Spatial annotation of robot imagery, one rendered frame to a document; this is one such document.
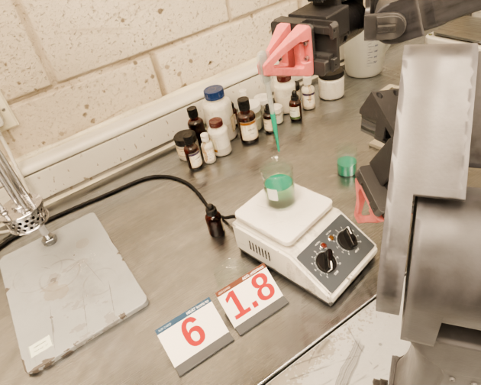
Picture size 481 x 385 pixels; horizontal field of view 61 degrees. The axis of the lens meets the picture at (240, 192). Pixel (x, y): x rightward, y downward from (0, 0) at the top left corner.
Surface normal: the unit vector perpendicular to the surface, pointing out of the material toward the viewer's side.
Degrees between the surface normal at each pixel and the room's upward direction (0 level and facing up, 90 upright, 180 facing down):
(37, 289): 0
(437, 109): 41
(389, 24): 90
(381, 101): 30
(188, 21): 90
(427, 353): 100
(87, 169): 90
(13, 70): 90
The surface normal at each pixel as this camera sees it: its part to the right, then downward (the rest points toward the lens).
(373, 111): -0.93, 0.18
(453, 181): -0.35, -0.17
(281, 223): -0.16, -0.76
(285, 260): -0.69, 0.54
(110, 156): 0.55, 0.45
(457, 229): -0.30, -0.41
